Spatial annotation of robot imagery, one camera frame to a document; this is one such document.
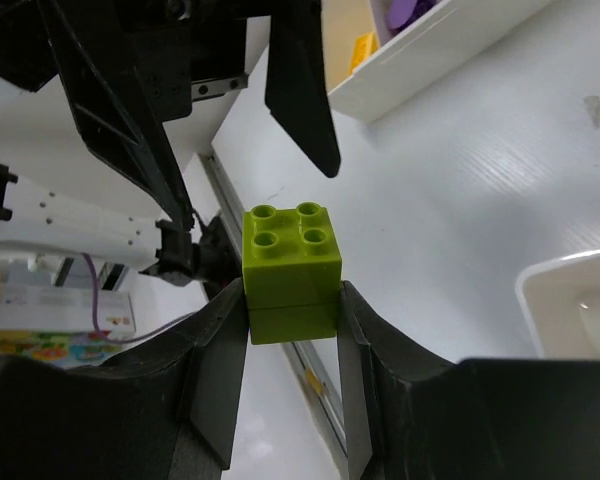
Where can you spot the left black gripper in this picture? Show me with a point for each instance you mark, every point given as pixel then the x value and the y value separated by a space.
pixel 188 51

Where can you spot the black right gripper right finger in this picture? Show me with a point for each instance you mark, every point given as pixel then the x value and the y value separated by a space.
pixel 410 414

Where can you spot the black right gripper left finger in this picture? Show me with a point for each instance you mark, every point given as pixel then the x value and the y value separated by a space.
pixel 165 409

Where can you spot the yellow lego base piece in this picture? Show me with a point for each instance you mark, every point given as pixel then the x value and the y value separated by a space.
pixel 365 45

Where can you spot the small lime green lego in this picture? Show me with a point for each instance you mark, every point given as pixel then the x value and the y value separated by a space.
pixel 291 270

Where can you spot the purple curved lego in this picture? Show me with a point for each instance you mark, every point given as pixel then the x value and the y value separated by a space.
pixel 403 13

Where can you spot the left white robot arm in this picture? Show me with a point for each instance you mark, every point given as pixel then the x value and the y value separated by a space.
pixel 36 220

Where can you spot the cardboard lego box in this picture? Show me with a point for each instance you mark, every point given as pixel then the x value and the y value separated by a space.
pixel 60 326

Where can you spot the right white plastic container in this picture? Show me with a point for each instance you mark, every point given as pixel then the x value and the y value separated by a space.
pixel 560 301

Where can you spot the white plastic container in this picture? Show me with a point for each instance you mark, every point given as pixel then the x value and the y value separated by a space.
pixel 560 301
pixel 443 39

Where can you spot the left white plastic container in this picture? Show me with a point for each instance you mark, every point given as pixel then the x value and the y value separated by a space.
pixel 443 39

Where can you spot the aluminium table rail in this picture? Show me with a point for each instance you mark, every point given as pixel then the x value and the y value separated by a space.
pixel 323 397

